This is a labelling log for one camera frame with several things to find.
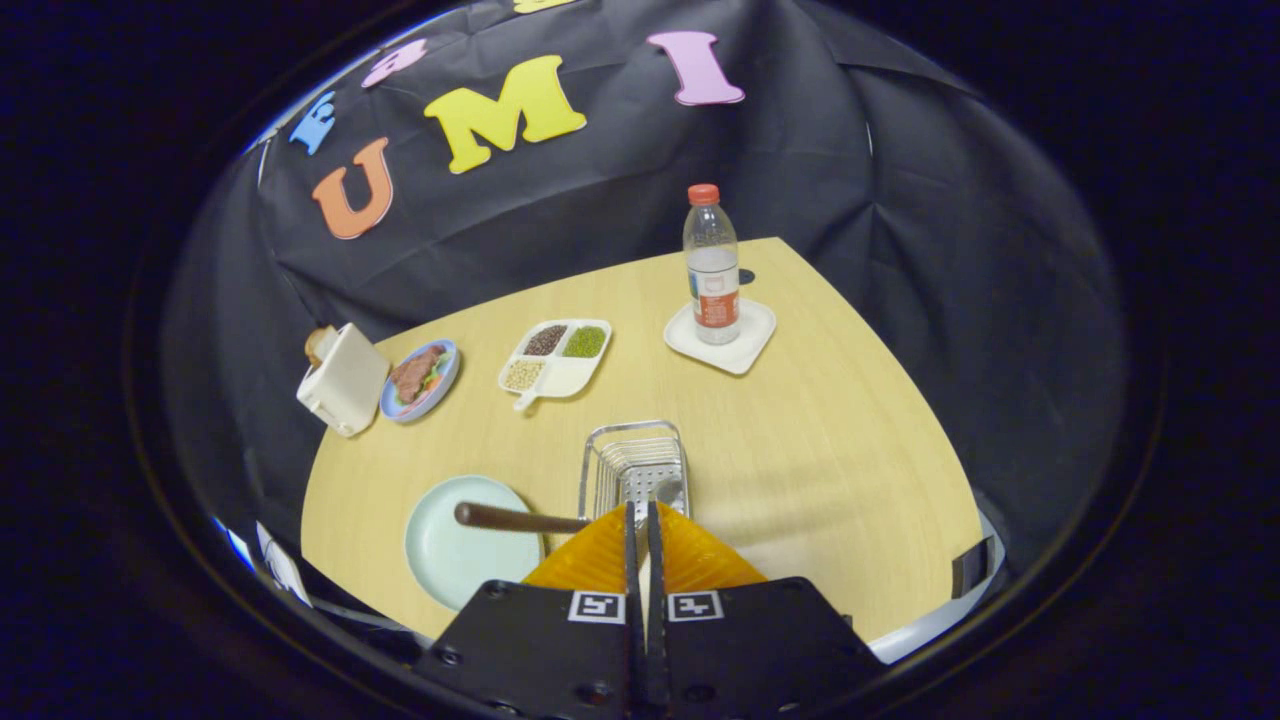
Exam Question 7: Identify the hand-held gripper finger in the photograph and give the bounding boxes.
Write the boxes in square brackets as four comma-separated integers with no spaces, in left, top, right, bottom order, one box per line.
[415,503,641,720]
[645,500,886,720]

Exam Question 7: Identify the wooden handled metal fork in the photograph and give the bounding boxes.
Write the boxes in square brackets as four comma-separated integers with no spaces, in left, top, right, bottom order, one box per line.
[455,502,601,534]

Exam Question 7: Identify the pale green plate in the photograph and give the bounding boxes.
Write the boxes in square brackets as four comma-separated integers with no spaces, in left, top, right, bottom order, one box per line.
[404,475,546,611]

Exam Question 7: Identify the white divided tray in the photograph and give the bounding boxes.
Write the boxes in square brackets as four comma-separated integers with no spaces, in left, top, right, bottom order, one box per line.
[498,318,613,413]

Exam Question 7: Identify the white square coaster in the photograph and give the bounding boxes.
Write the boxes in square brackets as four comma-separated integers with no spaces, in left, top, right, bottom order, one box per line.
[664,297,778,376]

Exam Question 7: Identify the blue plate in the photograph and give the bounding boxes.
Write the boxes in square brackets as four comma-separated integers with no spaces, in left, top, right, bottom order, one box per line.
[380,338,462,423]

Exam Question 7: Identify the green lettuce leaves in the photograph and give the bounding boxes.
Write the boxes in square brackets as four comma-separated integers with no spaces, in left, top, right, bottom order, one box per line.
[395,350,451,406]

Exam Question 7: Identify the brown steak piece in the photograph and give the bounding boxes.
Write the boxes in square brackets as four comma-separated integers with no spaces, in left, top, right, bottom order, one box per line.
[390,346,444,404]

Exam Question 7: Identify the clear plastic water bottle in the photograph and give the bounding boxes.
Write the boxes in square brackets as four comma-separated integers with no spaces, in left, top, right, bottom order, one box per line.
[683,183,742,346]

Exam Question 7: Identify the dark rectangular object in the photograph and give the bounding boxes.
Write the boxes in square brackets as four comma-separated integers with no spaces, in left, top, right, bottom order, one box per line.
[950,535,998,601]

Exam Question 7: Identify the white toaster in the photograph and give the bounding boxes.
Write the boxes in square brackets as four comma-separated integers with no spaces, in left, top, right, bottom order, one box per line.
[296,323,391,438]

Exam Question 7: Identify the white sheet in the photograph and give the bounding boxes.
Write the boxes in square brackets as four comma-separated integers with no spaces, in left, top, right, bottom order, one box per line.
[255,520,313,608]

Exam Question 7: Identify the black backdrop cloth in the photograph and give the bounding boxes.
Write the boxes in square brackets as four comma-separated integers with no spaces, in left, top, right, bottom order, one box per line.
[165,0,1131,601]

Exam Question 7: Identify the metal wire basket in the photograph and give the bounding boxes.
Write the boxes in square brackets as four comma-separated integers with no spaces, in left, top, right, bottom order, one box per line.
[578,420,691,526]

